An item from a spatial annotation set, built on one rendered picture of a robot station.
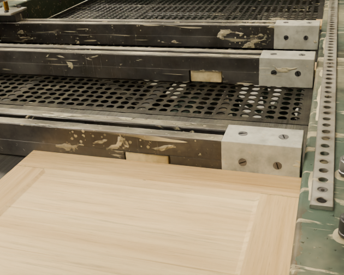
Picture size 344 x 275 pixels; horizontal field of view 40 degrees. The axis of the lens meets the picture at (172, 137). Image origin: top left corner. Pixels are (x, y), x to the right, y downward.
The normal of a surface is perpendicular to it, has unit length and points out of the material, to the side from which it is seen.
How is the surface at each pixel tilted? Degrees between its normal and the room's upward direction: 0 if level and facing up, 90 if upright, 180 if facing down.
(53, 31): 90
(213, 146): 90
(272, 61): 90
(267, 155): 90
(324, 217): 59
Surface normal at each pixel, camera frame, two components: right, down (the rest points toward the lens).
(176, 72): -0.30, 0.45
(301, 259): -0.07, -0.89
